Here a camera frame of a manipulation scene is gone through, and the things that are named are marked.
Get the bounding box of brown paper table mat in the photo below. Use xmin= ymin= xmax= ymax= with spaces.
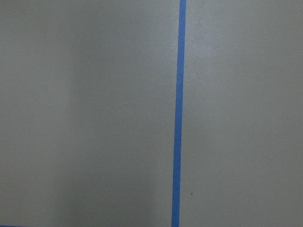
xmin=0 ymin=0 xmax=303 ymax=227

